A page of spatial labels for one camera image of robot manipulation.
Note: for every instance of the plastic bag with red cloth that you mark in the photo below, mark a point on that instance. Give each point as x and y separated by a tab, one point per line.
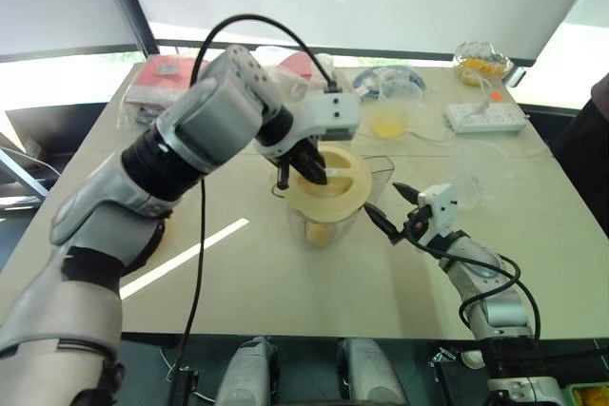
157	78

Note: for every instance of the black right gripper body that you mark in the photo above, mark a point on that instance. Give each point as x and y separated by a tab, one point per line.
415	227

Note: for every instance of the clear cup with yellow juice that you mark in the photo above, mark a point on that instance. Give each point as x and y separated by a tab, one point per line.
390	123

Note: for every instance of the small crinkled glass bowl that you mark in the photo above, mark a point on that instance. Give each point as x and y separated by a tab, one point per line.
480	52

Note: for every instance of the white power strip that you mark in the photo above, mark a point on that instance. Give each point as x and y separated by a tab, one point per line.
485	118

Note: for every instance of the clear bag with red item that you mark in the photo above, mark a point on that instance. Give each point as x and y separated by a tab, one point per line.
297	68

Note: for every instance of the small orange tag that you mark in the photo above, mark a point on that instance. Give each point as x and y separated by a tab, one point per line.
497	95

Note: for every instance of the clear bag of yellow snacks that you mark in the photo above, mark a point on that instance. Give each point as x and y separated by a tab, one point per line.
483	67

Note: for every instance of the small clear plastic bowl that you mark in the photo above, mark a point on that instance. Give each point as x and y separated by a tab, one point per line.
476	178

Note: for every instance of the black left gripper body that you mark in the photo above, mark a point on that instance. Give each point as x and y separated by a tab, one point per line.
300	153

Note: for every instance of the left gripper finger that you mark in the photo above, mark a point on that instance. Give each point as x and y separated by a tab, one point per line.
284	178
311	169

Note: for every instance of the dark low cabinet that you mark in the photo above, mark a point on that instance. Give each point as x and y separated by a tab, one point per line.
52	128

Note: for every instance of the blender jug with yellow lid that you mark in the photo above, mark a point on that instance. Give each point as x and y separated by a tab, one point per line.
347	230

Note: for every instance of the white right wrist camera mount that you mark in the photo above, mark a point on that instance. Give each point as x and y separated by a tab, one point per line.
440	206

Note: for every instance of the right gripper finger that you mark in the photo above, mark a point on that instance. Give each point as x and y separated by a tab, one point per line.
408	194
383	223

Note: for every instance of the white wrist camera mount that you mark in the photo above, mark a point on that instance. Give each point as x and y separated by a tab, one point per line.
440	206
333	109

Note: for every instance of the grey metal frame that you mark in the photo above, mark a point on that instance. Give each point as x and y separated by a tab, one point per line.
26	175

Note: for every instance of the green plastic box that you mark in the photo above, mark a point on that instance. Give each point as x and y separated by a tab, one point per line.
573	396

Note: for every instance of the wide white roller blind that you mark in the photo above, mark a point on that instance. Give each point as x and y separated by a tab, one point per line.
357	2

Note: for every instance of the silver rounded robot leg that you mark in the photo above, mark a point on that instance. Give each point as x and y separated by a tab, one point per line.
371	373
252	373

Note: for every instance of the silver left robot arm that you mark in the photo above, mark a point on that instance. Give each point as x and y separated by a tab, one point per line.
95	244

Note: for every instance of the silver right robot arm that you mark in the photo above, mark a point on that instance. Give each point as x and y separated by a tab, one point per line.
504	315

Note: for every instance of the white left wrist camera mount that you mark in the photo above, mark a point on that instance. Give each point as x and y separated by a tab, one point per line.
333	109

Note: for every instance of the cream blender lid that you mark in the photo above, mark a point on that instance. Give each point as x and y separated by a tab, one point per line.
347	187

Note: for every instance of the dark clothed person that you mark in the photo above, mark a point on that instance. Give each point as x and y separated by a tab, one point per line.
585	140

